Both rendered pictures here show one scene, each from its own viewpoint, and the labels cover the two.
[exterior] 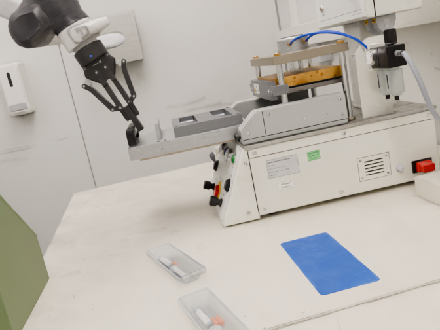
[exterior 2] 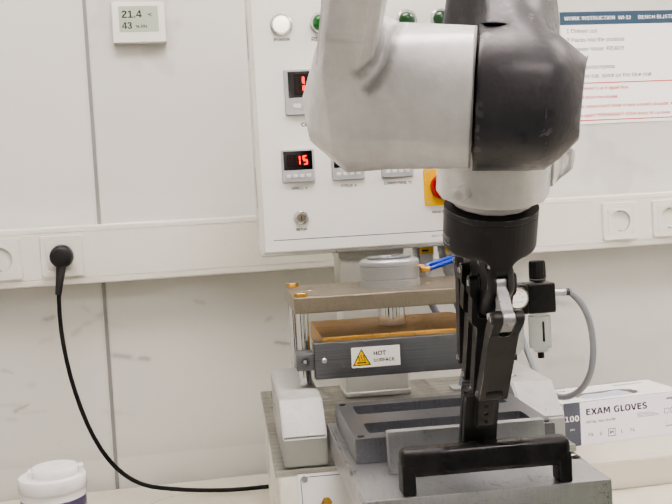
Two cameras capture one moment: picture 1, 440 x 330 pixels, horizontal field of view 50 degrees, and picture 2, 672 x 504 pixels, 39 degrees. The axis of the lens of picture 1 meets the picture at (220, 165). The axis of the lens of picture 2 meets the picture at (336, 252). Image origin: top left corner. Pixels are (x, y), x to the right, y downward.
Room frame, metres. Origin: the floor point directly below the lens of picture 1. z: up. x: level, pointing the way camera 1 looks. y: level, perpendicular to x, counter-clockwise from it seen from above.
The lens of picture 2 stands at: (1.33, 1.00, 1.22)
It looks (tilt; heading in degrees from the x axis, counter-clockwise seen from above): 3 degrees down; 268
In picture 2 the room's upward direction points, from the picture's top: 3 degrees counter-clockwise
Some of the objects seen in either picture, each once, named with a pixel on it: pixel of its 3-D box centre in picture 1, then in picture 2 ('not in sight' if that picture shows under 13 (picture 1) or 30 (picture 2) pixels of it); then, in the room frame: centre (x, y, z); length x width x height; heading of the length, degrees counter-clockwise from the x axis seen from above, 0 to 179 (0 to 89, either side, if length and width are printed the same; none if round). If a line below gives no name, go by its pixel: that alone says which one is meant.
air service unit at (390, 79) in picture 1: (385, 65); (524, 310); (1.01, -0.39, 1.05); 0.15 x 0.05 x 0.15; 5
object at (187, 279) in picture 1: (174, 263); not in sight; (0.86, 0.13, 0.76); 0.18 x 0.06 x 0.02; 26
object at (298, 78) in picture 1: (296, 68); (398, 317); (1.21, -0.24, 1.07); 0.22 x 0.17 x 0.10; 5
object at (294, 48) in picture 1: (310, 59); (401, 301); (1.20, -0.27, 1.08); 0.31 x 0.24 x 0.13; 5
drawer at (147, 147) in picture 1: (187, 129); (449, 446); (1.20, 0.06, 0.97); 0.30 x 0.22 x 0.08; 95
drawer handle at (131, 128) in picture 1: (132, 133); (485, 464); (1.19, 0.20, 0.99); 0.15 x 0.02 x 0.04; 5
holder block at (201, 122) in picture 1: (204, 120); (438, 423); (1.20, 0.02, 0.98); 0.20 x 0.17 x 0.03; 5
